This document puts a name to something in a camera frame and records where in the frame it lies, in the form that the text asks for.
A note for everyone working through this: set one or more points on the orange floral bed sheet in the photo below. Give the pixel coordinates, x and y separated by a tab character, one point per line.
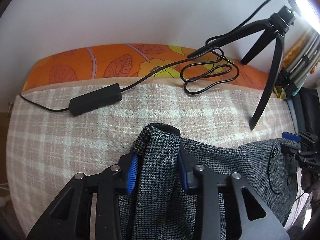
126	60

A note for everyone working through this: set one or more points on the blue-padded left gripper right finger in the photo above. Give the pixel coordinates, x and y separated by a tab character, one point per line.
185	166

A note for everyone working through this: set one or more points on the folded silver tripod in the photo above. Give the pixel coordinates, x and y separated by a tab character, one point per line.
299	62

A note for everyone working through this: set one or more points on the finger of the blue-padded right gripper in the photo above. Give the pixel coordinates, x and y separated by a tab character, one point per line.
291	136
289	150

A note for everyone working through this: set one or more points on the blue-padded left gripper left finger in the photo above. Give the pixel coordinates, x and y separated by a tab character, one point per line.
129	169

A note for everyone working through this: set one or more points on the grey houndstooth pants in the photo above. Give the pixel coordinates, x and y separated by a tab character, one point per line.
161	210

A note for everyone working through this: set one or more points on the beige plaid blanket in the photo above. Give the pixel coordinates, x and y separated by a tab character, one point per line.
45	149

